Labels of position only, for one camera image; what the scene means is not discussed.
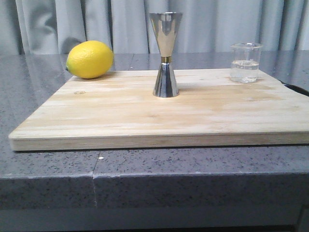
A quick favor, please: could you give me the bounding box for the steel double jigger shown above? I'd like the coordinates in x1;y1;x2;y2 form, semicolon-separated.
150;12;183;98

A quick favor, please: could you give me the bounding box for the small glass beaker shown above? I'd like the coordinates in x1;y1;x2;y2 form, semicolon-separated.
230;43;263;83

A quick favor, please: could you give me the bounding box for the wooden cutting board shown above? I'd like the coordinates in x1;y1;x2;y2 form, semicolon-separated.
9;69;309;151

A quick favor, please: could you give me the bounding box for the yellow lemon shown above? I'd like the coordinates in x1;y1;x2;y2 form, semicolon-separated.
66;41;114;79

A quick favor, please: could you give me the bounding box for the grey curtain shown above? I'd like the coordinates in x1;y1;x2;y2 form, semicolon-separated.
0;0;309;55

